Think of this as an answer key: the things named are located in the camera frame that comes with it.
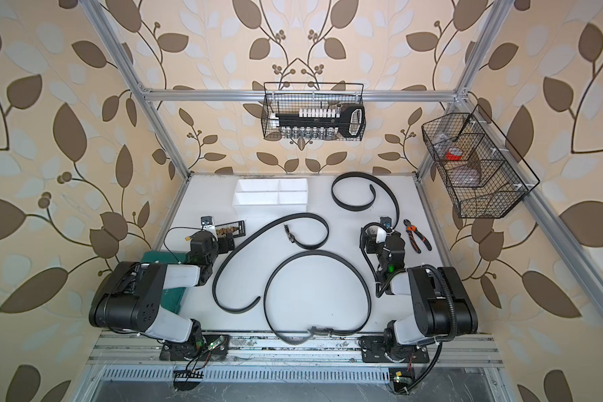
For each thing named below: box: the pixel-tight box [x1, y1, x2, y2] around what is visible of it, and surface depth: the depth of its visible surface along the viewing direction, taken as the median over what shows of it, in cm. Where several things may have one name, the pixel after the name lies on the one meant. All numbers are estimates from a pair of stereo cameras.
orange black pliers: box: [403, 218, 433, 254], surface depth 101 cm
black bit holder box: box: [215, 220, 246, 239], surface depth 102 cm
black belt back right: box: [330, 170, 402, 230], surface depth 114 cm
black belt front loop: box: [262, 249, 372, 346], surface depth 79 cm
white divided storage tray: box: [232, 178, 310, 217], surface depth 111 cm
